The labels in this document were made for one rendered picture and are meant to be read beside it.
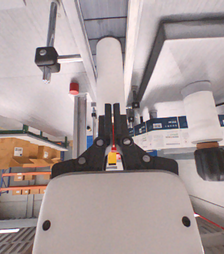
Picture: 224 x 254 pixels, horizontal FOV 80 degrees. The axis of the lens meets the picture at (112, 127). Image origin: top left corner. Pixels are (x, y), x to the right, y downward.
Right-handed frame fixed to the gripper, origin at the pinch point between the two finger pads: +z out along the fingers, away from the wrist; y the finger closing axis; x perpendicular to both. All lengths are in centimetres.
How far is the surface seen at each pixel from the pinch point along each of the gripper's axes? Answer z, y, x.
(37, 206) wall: 44, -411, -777
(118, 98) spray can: 8.3, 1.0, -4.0
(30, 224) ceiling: -29, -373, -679
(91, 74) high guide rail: 12.5, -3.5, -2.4
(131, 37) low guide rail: 16.1, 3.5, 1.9
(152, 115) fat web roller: 32, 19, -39
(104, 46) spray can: 18.0, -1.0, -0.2
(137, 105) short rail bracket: 27.4, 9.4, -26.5
